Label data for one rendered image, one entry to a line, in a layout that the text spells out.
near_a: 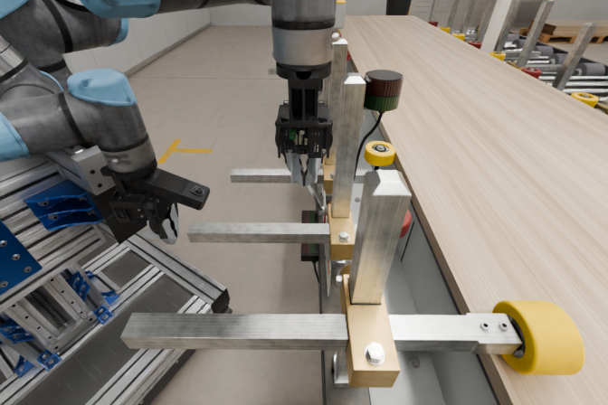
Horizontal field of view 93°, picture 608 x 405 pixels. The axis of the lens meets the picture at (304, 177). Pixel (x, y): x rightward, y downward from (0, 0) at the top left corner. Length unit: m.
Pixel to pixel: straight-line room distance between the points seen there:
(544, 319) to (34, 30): 0.94
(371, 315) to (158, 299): 1.11
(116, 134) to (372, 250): 0.40
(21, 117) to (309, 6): 0.39
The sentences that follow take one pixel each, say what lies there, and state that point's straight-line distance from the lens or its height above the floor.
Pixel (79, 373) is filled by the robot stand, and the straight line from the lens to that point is 1.38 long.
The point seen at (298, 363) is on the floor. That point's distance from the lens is 1.40.
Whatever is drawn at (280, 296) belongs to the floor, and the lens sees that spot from 1.53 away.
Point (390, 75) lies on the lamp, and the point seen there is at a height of 1.17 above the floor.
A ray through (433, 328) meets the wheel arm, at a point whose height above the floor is 0.96.
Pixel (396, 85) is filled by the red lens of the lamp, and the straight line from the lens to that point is 0.48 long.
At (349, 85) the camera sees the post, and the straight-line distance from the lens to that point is 0.47.
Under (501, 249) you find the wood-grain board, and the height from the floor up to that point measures 0.90.
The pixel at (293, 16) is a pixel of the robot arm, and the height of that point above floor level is 1.26.
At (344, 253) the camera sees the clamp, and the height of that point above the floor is 0.84.
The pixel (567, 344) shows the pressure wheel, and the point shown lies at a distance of 0.47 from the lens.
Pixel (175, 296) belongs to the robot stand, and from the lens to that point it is 1.38.
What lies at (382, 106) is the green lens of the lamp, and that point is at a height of 1.13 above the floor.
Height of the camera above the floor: 1.31
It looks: 37 degrees down
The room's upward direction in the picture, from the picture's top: straight up
